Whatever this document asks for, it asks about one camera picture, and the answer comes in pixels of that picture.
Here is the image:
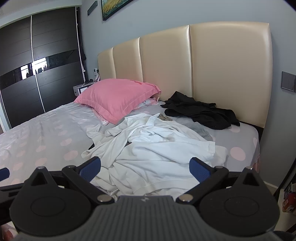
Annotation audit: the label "bed with dotted grey sheet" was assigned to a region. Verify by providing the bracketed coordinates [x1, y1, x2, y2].
[0, 100, 264, 241]

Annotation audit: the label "dark wall bar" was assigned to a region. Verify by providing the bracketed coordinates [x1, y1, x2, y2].
[87, 0, 97, 15]

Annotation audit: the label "white bedside cabinet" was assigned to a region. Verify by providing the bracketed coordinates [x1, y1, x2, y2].
[73, 80, 97, 96]

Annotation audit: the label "small patterned cloth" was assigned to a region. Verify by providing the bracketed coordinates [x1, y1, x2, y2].
[157, 113, 174, 122]

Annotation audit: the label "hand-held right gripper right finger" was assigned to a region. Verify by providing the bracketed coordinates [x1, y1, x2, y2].
[176, 157, 269, 205]

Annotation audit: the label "beige padded headboard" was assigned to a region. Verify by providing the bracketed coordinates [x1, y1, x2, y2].
[97, 22, 273, 129]

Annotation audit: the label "framed wall painting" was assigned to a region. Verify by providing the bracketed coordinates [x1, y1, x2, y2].
[100, 0, 136, 22]

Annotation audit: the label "black garment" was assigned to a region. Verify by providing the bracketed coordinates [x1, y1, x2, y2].
[160, 91, 241, 130]

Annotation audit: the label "dark hanging clothes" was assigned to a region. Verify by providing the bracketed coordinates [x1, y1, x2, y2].
[77, 7, 88, 80]

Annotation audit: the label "cream t-shirt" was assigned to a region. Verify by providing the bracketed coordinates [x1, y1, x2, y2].
[81, 120, 130, 167]

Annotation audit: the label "pink pillow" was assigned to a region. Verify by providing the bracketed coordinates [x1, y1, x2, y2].
[74, 78, 162, 126]

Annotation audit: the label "red printed box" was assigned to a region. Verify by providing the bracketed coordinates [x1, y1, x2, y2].
[282, 197, 296, 212]

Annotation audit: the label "grey crumpled garment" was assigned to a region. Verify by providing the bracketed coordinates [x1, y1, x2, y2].
[172, 115, 213, 142]

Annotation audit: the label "white shirt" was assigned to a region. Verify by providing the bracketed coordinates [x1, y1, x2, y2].
[92, 113, 228, 195]

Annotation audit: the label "grey wall switch panel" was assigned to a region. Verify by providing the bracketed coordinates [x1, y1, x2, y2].
[281, 71, 296, 93]

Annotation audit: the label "white printed pillow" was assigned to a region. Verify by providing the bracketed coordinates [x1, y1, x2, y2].
[136, 94, 161, 110]

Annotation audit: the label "dark sliding-door wardrobe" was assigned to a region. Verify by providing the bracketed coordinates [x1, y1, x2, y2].
[0, 6, 87, 132]

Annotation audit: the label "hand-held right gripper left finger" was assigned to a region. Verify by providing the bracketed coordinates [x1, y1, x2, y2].
[22, 157, 115, 204]

